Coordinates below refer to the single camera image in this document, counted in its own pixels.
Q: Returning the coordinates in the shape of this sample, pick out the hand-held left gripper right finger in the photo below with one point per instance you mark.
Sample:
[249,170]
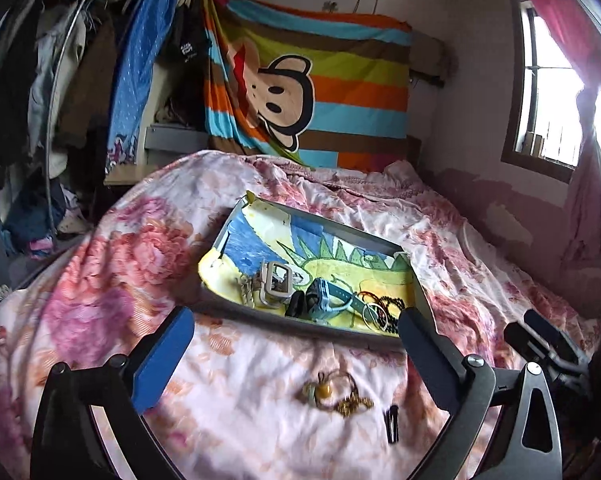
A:
[425,355]

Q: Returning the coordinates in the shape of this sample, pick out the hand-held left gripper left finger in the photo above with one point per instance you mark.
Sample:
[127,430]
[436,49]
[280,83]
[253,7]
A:
[160,360]

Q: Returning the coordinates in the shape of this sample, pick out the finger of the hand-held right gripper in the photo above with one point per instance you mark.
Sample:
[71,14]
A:
[520,337]
[550,332]

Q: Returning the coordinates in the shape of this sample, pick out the black hair clip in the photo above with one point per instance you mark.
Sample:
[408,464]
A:
[392,425]
[295,305]

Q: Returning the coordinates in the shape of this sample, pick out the light blue watch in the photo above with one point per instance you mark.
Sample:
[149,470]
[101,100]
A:
[330,297]

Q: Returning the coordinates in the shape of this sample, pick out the grey cardboard tray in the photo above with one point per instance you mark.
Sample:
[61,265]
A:
[300,327]

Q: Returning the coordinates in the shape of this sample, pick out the white square watch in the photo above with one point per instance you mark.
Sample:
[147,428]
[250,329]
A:
[279,285]

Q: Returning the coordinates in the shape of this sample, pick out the pink floral bed blanket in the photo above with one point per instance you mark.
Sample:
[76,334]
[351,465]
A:
[180,260]

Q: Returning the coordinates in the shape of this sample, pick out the pink window curtain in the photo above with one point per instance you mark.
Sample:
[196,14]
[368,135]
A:
[587,200]

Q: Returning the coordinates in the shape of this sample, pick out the crayon dinosaur drawing paper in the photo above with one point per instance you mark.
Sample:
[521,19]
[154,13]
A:
[260,242]

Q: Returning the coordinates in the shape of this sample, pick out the pile of clothes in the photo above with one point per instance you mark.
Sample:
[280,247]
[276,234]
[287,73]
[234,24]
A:
[40,220]

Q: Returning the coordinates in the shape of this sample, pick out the barred window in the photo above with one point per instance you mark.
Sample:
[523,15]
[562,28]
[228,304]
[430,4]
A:
[545,110]

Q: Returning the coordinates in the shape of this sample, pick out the grey shelf board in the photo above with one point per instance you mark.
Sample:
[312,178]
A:
[175,137]

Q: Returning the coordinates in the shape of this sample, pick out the striped monkey print blanket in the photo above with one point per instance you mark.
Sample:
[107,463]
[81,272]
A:
[330,70]

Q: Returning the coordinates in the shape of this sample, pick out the blue dotted wardrobe curtain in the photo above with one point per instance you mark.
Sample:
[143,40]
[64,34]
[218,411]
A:
[138,60]

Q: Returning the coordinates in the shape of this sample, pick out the row of hanging clothes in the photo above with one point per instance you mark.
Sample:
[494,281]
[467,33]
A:
[45,60]

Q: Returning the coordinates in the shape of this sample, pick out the metal clothes rail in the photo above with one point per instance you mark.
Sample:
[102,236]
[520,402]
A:
[55,85]

